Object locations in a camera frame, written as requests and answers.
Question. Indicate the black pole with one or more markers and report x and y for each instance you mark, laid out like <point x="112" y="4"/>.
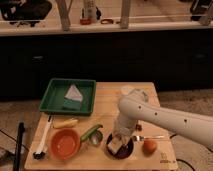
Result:
<point x="17" y="158"/>

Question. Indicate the clear plastic cup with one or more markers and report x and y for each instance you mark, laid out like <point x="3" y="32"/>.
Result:
<point x="134" y="93"/>

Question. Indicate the orange bowl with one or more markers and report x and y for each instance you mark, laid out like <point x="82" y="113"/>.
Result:
<point x="64" y="144"/>

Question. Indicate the dark purple bowl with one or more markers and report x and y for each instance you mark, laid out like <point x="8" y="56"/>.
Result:
<point x="124" y="152"/>

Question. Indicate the green plastic tray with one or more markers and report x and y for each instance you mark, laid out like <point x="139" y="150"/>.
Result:
<point x="56" y="99"/>

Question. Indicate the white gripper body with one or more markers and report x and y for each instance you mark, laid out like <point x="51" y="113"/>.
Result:
<point x="124" y="127"/>

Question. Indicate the white eraser block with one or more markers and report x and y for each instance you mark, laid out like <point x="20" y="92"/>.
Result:
<point x="115" y="144"/>

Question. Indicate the silver fork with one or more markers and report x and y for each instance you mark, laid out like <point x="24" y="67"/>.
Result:
<point x="142" y="138"/>

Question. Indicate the green handled scoop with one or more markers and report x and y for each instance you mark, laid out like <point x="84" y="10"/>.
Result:
<point x="94" y="135"/>

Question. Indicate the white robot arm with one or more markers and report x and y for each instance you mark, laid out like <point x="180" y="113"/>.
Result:
<point x="133" y="108"/>

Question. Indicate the yellow banana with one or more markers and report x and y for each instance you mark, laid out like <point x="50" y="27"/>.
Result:
<point x="65" y="124"/>

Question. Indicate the wooden table board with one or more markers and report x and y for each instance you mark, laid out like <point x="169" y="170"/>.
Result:
<point x="91" y="158"/>

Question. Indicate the orange fruit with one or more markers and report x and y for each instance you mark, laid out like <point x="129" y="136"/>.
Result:
<point x="149" y="146"/>

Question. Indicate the grey folded cloth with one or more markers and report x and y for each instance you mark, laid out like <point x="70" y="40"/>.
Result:
<point x="73" y="95"/>

